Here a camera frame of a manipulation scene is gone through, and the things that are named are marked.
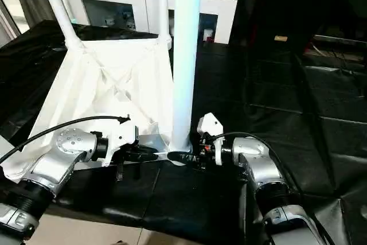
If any white plastic table top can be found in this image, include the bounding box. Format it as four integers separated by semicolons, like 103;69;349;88
0;33;194;180

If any white plastic table leg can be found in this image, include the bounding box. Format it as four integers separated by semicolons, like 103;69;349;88
169;0;204;166
155;0;173;51
35;0;86;51

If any black plastic mat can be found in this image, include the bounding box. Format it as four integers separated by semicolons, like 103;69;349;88
0;19;367;245

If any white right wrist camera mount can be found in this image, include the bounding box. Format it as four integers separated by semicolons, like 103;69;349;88
196;112;225;166

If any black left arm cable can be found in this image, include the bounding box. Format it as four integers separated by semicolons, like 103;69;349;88
0;115;132;163

